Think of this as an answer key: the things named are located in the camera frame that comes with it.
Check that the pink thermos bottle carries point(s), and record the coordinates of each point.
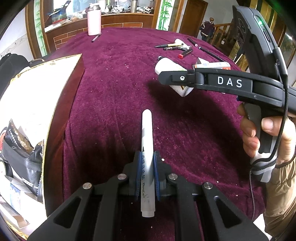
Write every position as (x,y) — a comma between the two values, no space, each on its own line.
(94,20)

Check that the yellow black pen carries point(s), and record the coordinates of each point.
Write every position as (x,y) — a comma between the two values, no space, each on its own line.
(168,45)

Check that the black leather sofa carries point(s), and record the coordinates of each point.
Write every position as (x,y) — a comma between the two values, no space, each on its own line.
(13,67)

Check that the steel thermos flask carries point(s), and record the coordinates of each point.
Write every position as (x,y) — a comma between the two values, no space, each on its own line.
(134,5)

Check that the wood framed glass panel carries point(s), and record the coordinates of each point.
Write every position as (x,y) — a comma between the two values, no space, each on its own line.
(76,7)

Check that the wooden stair railing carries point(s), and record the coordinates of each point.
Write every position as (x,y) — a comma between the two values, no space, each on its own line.
(225,34)

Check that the black slim pen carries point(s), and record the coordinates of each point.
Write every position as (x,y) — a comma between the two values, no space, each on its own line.
(192,42)

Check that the blue white medicine box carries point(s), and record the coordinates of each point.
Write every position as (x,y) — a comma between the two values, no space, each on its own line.
(15,192)

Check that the red-capped black marker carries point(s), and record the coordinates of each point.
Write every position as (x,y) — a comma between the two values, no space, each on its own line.
(185,53)

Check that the white plastic bottle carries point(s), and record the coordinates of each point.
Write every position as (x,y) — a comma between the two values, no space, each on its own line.
(171,67)

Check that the person's right hand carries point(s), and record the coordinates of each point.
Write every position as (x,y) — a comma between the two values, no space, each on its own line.
(286,139)

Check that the black thin rod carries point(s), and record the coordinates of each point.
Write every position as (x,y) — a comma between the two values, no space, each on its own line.
(211,53)

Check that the bamboo painted panel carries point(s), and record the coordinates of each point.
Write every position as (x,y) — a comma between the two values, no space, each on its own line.
(38,27)
(165,14)

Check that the wooden door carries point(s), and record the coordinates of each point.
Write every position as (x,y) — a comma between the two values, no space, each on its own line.
(193,18)

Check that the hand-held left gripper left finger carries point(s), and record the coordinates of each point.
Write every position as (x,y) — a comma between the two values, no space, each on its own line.
(138,176)

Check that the wooden brick pattern counter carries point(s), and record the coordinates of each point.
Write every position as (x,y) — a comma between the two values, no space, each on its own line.
(115,22)

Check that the orange label carton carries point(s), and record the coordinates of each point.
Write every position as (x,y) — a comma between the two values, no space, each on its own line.
(217,65)

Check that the maroon velvet tablecloth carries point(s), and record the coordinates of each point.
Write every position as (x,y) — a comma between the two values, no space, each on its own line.
(115,92)

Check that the white marker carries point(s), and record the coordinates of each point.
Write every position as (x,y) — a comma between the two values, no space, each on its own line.
(146,139)

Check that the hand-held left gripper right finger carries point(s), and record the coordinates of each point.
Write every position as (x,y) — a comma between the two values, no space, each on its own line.
(157,176)

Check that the dark marker pen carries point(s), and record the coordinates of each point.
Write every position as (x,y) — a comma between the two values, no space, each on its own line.
(96,37)

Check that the person's right forearm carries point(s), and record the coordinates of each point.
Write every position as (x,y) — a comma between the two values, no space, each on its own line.
(279,197)

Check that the white box with gold rim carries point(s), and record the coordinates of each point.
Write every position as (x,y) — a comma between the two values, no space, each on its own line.
(34,104)

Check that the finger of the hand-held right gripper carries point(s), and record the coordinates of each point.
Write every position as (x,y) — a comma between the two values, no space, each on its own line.
(178,77)

